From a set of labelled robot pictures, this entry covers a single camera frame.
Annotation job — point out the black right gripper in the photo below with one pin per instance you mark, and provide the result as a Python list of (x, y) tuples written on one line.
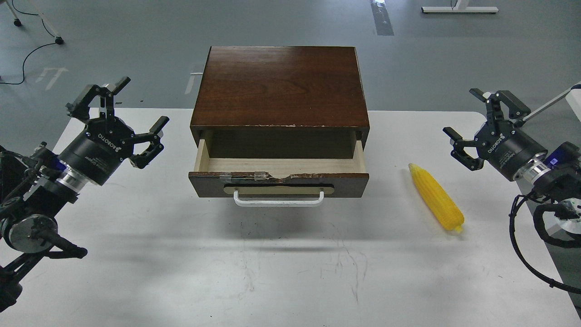
[(508, 152)]

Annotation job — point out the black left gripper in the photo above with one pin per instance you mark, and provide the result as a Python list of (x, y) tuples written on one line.
[(96, 150)]

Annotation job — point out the yellow corn cob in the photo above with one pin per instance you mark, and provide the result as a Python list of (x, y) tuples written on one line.
[(437, 199)]

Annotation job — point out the wooden drawer with white handle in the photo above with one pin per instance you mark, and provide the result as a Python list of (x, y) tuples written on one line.
[(279, 182)]

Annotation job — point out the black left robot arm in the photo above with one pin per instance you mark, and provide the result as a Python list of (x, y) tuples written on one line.
[(50, 181)]

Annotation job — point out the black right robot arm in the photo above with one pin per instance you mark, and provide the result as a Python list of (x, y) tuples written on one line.
[(554, 177)]

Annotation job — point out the white table leg base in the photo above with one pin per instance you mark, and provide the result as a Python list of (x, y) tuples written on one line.
[(460, 6)]

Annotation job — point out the dark wooden cabinet box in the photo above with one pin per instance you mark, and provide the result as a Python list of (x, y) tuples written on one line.
[(281, 87)]

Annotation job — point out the white desk frame right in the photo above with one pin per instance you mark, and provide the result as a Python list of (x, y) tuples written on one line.
[(572, 95)]

